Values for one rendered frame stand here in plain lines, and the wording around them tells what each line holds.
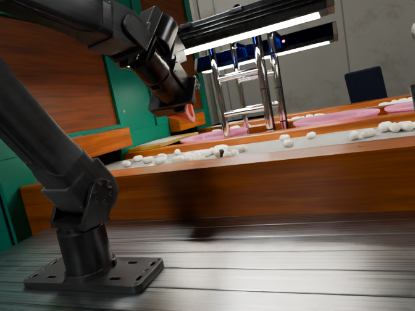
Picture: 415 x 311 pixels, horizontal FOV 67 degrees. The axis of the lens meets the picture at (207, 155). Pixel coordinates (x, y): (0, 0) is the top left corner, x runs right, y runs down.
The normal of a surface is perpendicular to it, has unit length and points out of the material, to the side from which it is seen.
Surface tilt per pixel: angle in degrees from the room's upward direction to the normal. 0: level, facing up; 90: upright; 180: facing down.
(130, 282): 0
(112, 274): 0
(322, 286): 0
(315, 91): 90
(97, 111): 90
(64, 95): 90
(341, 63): 90
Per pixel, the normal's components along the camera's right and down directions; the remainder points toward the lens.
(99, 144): 0.90, -0.11
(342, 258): -0.18, -0.97
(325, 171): -0.39, 0.21
